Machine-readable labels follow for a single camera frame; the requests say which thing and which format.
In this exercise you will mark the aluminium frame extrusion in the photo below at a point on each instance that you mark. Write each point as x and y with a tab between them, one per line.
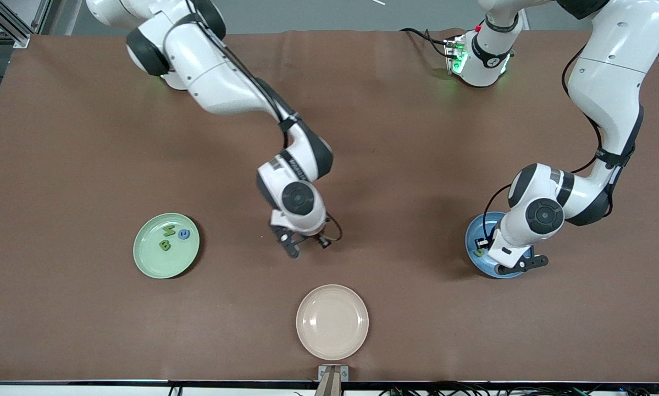
7	22

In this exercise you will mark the beige plastic plate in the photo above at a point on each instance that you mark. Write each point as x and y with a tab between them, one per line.
332	322

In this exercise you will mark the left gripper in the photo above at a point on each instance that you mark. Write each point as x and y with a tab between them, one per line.
486	240

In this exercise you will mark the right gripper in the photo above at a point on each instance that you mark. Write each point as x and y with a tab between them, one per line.
314	238

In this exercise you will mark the blue letter P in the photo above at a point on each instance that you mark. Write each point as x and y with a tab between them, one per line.
183	234

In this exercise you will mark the green letter W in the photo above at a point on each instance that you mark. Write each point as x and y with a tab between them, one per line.
170	228

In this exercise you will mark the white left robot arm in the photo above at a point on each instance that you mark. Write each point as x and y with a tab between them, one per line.
615	77

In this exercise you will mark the blue plastic plate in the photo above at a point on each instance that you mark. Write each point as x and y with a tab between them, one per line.
478	267

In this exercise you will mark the green letter B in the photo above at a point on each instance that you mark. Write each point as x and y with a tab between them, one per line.
165	245

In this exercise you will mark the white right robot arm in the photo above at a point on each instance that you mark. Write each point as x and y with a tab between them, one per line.
208	77

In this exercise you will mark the brown table mat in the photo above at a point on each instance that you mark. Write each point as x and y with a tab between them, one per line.
87	137

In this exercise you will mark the green plastic plate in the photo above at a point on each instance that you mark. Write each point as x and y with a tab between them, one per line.
153	264

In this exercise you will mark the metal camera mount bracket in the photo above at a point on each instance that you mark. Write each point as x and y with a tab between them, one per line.
333	379

